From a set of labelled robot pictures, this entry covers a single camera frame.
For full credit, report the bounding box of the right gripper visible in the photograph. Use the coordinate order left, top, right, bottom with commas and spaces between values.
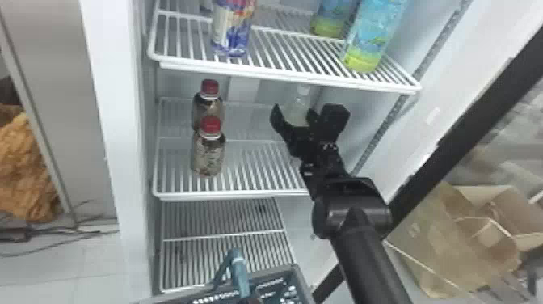
269, 103, 342, 167

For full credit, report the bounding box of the clear bottle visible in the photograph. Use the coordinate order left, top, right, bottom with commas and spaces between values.
281, 83, 314, 128

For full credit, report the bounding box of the fridge door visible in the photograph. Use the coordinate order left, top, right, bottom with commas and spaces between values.
311, 40, 543, 304

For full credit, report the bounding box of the blue basket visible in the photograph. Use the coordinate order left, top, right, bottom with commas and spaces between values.
137, 247, 318, 304

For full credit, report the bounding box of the cardboard box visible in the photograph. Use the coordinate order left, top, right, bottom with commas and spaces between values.
385, 181, 543, 299

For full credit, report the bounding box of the black cable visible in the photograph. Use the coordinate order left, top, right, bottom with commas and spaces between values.
0, 199, 120, 259

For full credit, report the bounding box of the white fridge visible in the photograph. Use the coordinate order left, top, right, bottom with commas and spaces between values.
78, 0, 543, 304

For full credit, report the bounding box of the green bottle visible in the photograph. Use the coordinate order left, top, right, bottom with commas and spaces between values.
309, 0, 361, 40
340, 0, 409, 74

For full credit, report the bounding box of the brown bottle red cap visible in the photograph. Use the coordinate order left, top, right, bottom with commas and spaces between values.
191, 78, 225, 130
190, 116, 227, 178

